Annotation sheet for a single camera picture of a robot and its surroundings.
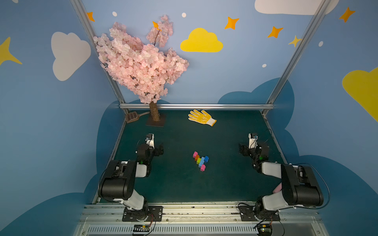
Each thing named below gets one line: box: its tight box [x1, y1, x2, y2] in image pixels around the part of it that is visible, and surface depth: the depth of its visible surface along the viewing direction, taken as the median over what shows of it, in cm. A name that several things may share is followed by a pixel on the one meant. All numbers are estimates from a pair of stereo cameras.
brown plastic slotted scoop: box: [125, 111, 151, 124], surface depth 117 cm
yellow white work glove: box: [188, 109, 218, 127], surface depth 121 cm
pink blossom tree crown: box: [93, 14, 189, 105], surface depth 76 cm
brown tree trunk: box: [149, 101, 160, 122], surface depth 109 cm
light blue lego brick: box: [198, 156, 205, 168], surface depth 93 cm
